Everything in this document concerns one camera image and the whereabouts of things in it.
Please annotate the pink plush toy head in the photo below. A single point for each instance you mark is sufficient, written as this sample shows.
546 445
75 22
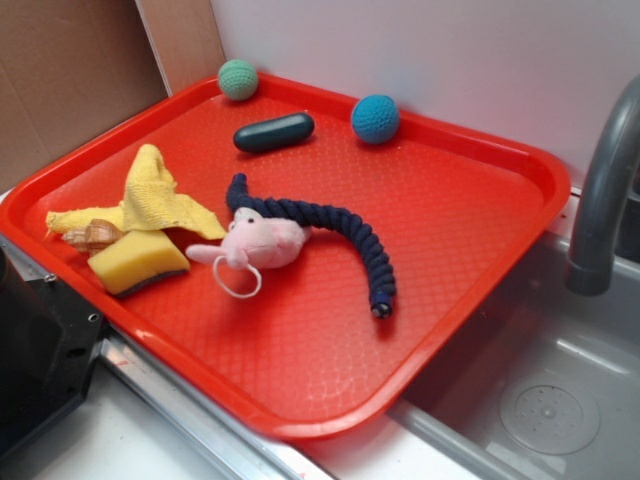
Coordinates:
252 243

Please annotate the dark green plastic pickle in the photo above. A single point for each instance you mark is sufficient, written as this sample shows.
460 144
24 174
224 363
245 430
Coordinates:
276 133

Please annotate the navy blue rope toy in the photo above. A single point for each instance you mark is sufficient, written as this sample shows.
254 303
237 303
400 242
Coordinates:
379 270

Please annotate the brown cardboard panel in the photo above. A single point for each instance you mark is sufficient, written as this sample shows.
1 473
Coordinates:
72 70

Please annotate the red plastic tray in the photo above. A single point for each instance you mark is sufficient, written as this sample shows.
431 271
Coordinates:
454 208

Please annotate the yellow sponge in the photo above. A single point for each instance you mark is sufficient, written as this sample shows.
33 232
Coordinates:
138 258

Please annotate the green crocheted ball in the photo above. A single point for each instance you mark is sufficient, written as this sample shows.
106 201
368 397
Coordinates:
238 79

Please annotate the blue crocheted ball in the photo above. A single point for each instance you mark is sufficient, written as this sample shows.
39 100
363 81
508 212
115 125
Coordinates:
375 119

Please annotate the brown seashell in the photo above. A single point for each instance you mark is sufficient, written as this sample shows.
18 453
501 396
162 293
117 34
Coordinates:
94 238

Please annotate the yellow cloth rag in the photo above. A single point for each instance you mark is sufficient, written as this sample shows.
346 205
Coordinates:
150 202

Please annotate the grey faucet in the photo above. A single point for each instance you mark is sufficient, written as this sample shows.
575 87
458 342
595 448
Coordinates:
607 220

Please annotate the grey plastic sink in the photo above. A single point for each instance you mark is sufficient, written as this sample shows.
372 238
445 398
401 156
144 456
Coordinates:
539 383

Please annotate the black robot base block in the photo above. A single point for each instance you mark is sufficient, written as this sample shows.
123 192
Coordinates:
50 340

